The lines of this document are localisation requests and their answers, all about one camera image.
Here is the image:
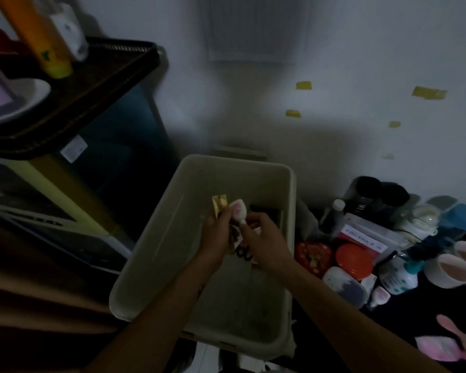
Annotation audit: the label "person's right hand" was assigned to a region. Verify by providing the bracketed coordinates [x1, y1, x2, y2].
[239, 211, 296, 274]

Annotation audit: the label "person's left hand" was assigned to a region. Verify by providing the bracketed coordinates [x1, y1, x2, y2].
[198, 204, 241, 269]

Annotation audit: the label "black scissors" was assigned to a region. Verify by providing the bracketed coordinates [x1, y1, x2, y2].
[235, 237, 255, 265]

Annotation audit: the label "pink white small bottle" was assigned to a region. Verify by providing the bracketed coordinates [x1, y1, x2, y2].
[228, 198, 249, 226]
[367, 286, 391, 309]

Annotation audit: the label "gold foil packet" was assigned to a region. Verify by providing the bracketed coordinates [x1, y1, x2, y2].
[211, 194, 229, 220]

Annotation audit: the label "red heart shaped tin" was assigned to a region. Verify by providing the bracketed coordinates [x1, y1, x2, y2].
[294, 241, 333, 278]

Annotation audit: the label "white plastic storage bin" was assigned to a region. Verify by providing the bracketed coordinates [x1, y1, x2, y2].
[108, 154, 298, 362]

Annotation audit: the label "clear bottle white cap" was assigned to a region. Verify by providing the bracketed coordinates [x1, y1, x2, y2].
[319, 199, 346, 239]

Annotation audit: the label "clear cotton swab box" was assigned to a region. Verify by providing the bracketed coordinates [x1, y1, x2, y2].
[321, 266, 369, 309]

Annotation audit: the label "orange red round jar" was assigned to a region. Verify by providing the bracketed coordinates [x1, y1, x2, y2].
[335, 243, 375, 281]

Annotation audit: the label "zip pouch red label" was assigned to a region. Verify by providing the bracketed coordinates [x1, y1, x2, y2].
[336, 213, 409, 265]

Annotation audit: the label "white lotion bottle teal cap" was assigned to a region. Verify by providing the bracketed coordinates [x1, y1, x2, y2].
[378, 256, 426, 296]

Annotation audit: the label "cream plush covered bottle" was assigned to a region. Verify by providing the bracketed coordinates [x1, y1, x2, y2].
[394, 204, 442, 241]

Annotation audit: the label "blue plastic bottle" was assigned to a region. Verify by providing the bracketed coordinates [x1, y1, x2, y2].
[436, 204, 466, 239]

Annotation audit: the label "pink tissue pack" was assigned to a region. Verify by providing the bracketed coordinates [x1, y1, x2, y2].
[414, 336, 465, 363]

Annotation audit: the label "person's left forearm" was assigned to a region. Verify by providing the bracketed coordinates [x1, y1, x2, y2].
[85, 260, 222, 373]

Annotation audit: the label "person's right forearm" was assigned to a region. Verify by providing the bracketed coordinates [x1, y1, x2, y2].
[273, 256, 451, 373]

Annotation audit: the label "black table countertop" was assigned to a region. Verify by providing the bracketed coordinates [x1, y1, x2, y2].
[291, 182, 466, 373]

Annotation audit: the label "white sticker label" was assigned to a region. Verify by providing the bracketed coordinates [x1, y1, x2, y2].
[60, 135, 89, 164]

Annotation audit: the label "black woven tray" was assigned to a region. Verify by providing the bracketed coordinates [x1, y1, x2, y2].
[0, 36, 160, 161]

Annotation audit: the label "white shallow dish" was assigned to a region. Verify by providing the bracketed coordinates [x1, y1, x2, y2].
[0, 77, 52, 127]

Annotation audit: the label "orange yellow bottle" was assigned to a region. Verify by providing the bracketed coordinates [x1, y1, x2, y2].
[0, 0, 74, 79]

